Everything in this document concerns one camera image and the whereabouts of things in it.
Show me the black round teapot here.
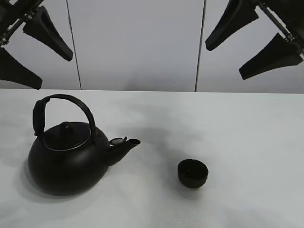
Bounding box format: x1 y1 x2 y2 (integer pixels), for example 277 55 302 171
28 94 141 196

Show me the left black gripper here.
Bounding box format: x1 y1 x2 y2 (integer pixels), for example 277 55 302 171
0 0 73 90

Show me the small black teacup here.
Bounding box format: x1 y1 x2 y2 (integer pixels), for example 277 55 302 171
177 159 209 189

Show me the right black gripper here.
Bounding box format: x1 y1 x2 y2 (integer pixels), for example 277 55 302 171
205 0 304 80

